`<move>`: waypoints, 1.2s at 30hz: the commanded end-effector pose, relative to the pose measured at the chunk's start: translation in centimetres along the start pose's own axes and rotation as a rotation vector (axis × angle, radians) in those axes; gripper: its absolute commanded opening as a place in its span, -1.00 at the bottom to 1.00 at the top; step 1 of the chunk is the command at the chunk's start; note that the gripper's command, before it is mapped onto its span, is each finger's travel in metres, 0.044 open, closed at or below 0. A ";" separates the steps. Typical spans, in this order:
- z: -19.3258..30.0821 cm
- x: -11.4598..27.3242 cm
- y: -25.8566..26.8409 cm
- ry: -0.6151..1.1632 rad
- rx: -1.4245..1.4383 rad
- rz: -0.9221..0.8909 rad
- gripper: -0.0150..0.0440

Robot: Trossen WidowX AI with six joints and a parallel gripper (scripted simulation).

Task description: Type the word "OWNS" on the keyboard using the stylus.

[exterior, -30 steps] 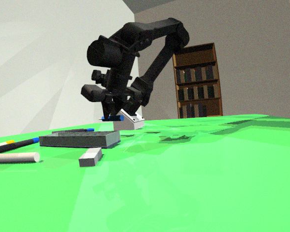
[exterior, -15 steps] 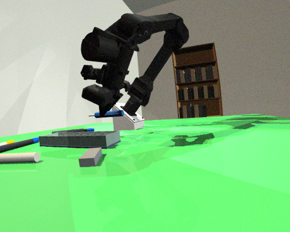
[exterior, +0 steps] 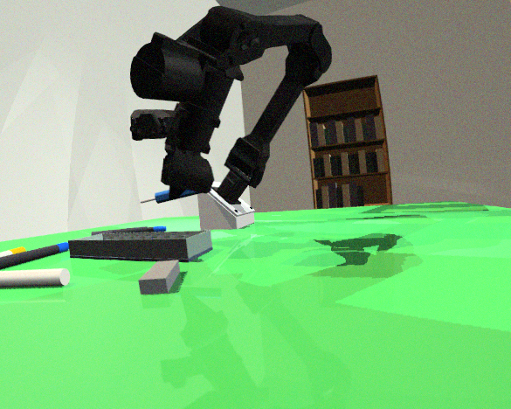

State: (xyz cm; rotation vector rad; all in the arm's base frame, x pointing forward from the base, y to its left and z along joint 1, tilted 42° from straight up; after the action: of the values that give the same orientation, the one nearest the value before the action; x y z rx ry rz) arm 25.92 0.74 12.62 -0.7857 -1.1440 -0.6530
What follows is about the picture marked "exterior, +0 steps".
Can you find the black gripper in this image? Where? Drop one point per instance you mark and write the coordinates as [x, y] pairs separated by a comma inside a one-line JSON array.
[[183, 167]]

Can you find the black marker with blue cap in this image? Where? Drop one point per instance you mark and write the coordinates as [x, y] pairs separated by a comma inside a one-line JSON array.
[[18, 258], [157, 229]]

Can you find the blue stylus with cream tip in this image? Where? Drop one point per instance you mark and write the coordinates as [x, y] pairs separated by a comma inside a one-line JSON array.
[[164, 196]]

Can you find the dark grey cylinder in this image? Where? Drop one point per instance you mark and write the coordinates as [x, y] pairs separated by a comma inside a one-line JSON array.
[[128, 230]]

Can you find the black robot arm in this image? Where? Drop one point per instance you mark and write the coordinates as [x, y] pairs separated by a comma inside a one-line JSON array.
[[200, 67]]

